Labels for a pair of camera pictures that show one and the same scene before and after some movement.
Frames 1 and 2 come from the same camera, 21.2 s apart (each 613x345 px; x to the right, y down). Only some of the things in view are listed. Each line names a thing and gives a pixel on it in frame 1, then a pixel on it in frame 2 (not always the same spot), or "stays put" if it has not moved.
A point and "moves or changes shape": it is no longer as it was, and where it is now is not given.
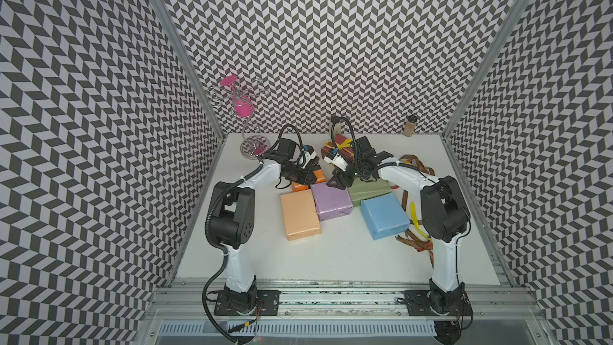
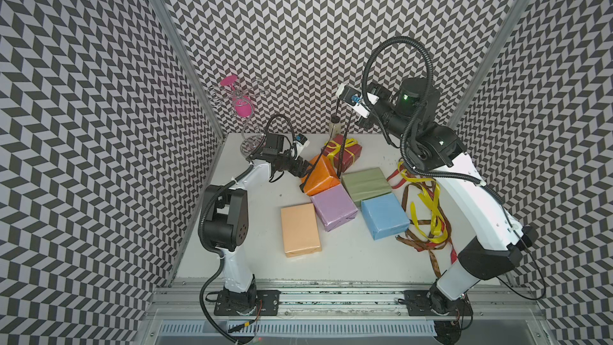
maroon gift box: (342, 144) stays put
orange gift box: (320, 177) moves or changes shape
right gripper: (340, 176) -> (381, 89)
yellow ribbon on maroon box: (342, 144) stays put
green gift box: (360, 190) stays put
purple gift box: (330, 201) moves or changes shape
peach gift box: (300, 215) moves or changes shape
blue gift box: (384, 216) stays put
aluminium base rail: (339, 301) stays put
